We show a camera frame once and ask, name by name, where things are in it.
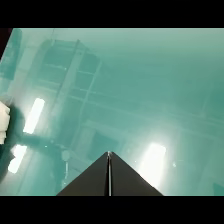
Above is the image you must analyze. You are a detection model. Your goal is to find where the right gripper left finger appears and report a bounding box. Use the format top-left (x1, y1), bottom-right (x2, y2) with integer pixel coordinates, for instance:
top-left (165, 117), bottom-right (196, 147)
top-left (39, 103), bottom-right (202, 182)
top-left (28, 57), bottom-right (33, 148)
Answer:
top-left (56, 150), bottom-right (110, 197)

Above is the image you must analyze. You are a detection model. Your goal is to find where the white garment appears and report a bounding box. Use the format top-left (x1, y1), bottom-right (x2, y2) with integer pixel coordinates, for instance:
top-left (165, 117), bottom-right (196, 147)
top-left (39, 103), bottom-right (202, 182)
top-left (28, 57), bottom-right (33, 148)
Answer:
top-left (0, 100), bottom-right (11, 145)

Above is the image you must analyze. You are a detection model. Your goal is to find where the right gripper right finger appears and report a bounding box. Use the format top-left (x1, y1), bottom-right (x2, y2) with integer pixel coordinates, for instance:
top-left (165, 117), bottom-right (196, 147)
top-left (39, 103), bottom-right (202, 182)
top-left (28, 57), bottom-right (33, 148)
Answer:
top-left (108, 150), bottom-right (165, 197)

